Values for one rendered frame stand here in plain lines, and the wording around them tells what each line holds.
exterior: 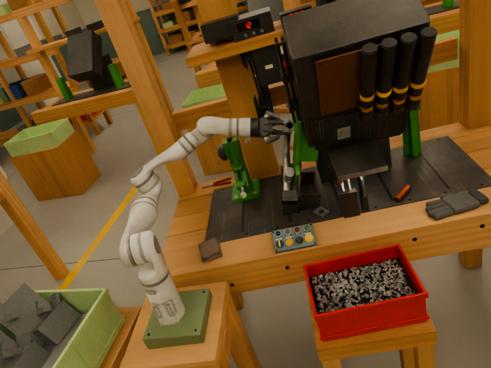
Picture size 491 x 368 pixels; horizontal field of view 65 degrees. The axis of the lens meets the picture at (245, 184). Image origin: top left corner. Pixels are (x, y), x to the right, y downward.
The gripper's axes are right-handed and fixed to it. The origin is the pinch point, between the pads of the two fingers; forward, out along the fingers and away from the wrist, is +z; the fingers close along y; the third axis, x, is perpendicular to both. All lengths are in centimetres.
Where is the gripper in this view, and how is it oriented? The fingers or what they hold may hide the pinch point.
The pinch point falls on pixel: (286, 127)
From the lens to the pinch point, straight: 153.0
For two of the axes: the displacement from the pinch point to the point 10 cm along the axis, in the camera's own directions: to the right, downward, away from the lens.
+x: 0.1, 2.2, 9.8
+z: 10.0, 0.1, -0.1
